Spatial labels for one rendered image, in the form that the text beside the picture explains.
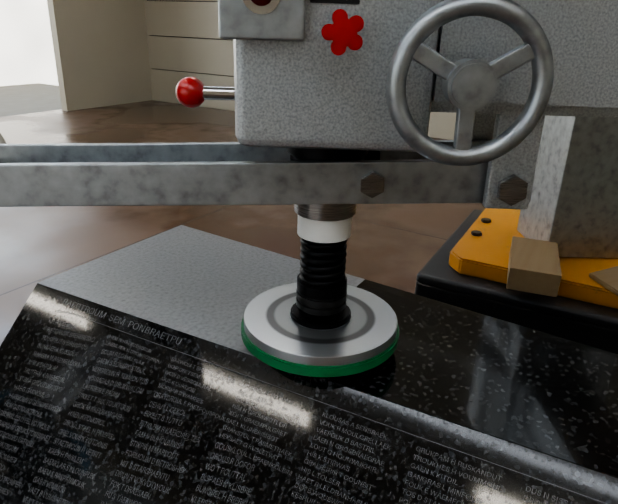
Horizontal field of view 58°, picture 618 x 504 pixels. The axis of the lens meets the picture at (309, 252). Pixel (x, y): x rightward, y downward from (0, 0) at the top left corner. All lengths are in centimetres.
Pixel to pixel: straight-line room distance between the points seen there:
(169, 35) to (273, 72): 881
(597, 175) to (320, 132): 95
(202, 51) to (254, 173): 831
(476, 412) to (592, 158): 83
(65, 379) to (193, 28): 828
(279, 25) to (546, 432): 52
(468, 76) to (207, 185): 31
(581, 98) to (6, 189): 63
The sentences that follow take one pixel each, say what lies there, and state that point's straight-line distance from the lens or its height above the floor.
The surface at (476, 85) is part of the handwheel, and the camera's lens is 53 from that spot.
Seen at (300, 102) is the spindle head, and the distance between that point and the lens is 57.
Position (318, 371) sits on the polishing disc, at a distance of 69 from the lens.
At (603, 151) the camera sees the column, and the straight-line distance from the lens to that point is 142.
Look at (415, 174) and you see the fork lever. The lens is 65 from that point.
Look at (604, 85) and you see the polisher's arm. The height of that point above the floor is 124.
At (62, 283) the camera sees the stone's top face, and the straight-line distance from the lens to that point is 103.
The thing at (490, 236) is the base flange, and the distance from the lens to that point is 154.
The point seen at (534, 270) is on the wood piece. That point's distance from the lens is 123.
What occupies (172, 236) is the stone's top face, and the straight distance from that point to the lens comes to 119.
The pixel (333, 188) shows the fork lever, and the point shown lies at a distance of 64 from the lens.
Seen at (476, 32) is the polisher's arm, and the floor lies 128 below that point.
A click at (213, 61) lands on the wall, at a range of 880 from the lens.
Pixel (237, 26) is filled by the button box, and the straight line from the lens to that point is 55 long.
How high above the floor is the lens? 129
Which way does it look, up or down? 23 degrees down
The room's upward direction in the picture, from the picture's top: 2 degrees clockwise
